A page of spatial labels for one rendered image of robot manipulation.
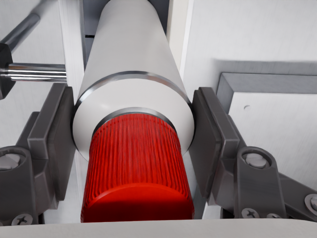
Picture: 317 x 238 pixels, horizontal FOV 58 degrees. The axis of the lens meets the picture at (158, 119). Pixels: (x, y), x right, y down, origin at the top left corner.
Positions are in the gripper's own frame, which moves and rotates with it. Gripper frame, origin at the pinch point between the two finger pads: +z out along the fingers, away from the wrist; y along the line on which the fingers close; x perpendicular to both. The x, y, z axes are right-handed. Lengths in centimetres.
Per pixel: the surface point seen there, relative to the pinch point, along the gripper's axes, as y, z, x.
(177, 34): 3.6, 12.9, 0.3
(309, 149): 22.7, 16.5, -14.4
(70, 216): -8.7, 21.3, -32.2
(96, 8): -2.8, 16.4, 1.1
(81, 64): -3.2, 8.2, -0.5
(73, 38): -3.5, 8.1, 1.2
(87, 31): -3.7, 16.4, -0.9
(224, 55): 11.0, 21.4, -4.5
